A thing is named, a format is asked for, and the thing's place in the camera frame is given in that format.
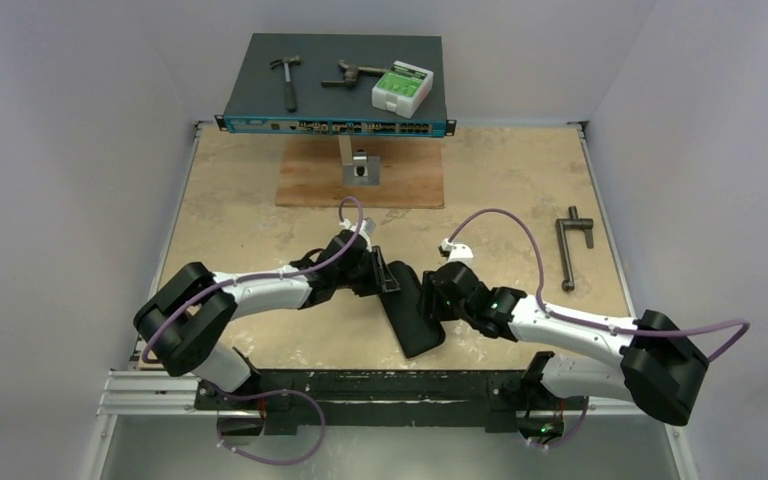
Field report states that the claw hammer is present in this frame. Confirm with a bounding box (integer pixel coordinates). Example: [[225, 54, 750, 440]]
[[269, 55, 301, 113]]

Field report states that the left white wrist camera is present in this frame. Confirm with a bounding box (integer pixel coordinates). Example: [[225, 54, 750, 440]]
[[340, 217, 376, 248]]

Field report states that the dark metal clamp bar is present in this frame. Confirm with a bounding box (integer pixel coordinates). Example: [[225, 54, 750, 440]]
[[555, 205, 595, 293]]

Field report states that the rusty metal clamp tool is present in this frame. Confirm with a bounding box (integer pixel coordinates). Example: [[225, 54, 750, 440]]
[[320, 60, 387, 89]]

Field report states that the white green plastic box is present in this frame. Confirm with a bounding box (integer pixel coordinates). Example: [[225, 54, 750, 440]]
[[371, 61, 434, 118]]

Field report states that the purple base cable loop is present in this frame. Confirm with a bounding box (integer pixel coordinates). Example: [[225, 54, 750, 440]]
[[216, 388, 327, 466]]

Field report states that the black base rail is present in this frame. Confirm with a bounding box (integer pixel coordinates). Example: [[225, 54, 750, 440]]
[[194, 354, 585, 437]]

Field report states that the metal stand bracket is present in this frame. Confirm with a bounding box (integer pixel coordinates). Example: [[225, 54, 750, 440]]
[[338, 135, 381, 187]]

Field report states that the wooden board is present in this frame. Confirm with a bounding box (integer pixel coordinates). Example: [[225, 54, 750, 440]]
[[275, 136, 444, 209]]

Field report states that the network switch rack unit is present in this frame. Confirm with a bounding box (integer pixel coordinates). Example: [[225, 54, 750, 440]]
[[215, 33, 457, 138]]

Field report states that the black zippered tool case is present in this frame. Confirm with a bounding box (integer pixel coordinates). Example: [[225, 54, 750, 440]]
[[378, 260, 446, 359]]

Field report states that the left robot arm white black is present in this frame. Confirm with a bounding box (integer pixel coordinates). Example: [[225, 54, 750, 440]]
[[133, 229, 400, 409]]

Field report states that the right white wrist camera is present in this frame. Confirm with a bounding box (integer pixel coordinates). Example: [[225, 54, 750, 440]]
[[438, 238, 474, 266]]

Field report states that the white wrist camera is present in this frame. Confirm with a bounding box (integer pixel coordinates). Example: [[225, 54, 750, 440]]
[[340, 217, 376, 248], [438, 238, 474, 266]]

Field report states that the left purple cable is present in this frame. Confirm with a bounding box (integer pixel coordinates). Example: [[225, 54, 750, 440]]
[[140, 195, 365, 364]]

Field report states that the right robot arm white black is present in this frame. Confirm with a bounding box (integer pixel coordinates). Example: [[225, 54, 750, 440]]
[[420, 262, 710, 426]]

